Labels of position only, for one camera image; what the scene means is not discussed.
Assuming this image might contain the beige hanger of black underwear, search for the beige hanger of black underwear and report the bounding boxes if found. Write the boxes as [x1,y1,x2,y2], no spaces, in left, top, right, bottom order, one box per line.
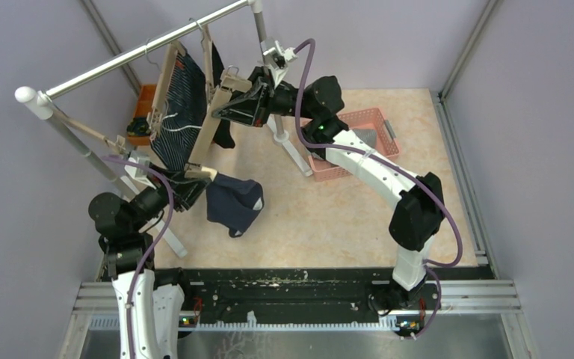
[190,18,215,105]

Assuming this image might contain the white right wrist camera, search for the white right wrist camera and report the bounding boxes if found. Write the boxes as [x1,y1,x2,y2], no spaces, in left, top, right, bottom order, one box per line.
[260,37,297,88]

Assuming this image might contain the beige hanger of striped underwear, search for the beige hanger of striped underwear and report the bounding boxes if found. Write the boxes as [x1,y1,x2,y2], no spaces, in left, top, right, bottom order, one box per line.
[146,40,186,141]

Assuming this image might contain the pink plastic basket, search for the pink plastic basket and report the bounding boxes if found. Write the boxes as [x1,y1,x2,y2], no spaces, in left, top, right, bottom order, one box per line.
[307,107,401,182]

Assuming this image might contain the beige hanger of navy underwear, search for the beige hanger of navy underwear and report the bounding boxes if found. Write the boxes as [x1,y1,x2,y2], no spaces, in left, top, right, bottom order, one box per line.
[185,70,252,178]

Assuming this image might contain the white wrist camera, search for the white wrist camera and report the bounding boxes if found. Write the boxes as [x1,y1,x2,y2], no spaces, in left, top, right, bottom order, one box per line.
[260,37,297,88]
[124,150,155,188]

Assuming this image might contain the aluminium frame rail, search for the aluminium frame rail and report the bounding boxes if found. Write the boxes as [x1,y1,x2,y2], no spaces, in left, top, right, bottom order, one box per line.
[72,280,522,314]

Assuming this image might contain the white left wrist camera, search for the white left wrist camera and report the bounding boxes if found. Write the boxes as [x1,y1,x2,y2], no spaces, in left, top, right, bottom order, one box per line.
[124,150,155,188]

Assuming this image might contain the orange wooden tray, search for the orange wooden tray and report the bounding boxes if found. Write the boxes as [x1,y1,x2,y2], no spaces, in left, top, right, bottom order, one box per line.
[126,84,156,147]

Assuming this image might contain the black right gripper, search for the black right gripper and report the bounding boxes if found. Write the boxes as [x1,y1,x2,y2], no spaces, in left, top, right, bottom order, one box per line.
[210,67,315,130]

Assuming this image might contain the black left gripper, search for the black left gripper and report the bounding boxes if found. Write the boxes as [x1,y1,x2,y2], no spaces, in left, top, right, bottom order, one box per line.
[129,161,212,231]

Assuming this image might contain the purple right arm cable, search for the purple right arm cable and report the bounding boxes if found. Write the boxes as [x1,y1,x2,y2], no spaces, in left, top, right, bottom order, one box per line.
[294,38,464,340]

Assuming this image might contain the silver clothes rack rail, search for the silver clothes rack rail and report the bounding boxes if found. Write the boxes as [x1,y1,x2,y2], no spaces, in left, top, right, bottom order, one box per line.
[13,0,315,259]

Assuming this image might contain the grey striped underwear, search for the grey striped underwear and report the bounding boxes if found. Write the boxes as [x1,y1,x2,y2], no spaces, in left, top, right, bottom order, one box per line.
[306,126,377,164]

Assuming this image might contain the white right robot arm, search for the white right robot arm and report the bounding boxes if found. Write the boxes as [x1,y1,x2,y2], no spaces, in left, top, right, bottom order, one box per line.
[211,73,445,308]

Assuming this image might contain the navy white striped underwear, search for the navy white striped underwear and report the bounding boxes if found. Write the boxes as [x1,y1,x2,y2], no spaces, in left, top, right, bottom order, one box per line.
[151,54,207,171]

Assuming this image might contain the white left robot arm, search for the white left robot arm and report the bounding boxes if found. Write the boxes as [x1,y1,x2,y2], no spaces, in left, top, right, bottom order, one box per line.
[88,171,216,358]

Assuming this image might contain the navy underwear beige waistband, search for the navy underwear beige waistband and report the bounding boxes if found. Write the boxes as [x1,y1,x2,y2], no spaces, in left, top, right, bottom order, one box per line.
[206,173,265,238]

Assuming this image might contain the black underwear beige waistband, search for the black underwear beige waistband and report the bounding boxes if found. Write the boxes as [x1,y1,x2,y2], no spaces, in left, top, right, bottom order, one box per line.
[212,43,235,149]

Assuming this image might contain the beige clip hanger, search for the beige clip hanger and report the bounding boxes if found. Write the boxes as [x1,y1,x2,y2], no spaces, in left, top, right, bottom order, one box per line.
[53,109,131,155]

